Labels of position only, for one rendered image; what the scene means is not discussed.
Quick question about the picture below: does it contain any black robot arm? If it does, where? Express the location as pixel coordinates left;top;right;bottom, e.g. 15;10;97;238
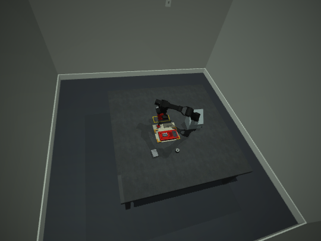
155;99;200;122

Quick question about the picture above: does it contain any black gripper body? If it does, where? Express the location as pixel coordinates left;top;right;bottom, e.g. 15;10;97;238
162;109;169;120

